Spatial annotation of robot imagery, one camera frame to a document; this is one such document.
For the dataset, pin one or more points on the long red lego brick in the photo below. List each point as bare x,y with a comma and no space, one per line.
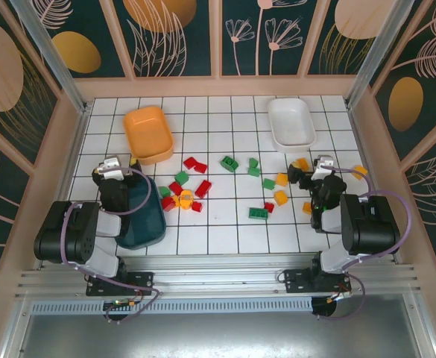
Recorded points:
203,188

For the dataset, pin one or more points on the small circuit board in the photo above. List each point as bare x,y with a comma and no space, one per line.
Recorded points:
119,304

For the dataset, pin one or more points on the white plastic container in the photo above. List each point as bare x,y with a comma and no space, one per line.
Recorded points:
290,123

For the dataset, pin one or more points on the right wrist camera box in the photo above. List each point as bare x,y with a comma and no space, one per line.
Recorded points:
323,166

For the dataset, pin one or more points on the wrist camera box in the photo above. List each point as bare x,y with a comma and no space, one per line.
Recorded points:
323,166
111,172

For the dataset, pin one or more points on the yellow round lego piece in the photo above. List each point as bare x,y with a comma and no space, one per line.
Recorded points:
186,201

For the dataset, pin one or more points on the long green lego brick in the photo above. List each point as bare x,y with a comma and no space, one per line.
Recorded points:
258,213

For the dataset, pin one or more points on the aluminium frame beam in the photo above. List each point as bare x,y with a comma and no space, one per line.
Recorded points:
217,276

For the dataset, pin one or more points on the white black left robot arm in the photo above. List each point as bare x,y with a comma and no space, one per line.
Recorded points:
68,231

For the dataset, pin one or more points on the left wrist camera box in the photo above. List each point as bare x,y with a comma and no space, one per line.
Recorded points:
111,172

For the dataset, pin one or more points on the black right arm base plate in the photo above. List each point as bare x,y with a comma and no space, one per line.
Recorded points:
296,281

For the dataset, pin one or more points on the black round grommet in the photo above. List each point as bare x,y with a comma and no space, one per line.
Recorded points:
115,316
323,307

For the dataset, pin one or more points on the teal plastic container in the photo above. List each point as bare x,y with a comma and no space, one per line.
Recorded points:
147,223

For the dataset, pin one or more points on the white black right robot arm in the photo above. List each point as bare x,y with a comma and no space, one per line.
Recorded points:
370,223

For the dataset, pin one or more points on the long yellow lego brick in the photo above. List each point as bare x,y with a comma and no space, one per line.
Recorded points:
307,207

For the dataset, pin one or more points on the green arch lego brick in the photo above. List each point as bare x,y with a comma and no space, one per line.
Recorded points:
229,163

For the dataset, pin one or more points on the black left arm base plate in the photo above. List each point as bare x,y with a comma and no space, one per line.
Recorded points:
143,280

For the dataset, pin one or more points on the grey metal sheet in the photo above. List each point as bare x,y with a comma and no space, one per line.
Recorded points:
217,335

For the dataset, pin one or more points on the aluminium corner post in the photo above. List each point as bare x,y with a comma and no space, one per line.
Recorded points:
55,59
376,52

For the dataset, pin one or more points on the orange plastic container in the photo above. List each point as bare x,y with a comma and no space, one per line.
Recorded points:
148,130

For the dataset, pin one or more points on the aluminium side rail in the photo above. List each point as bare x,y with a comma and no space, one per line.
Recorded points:
76,149
355,123

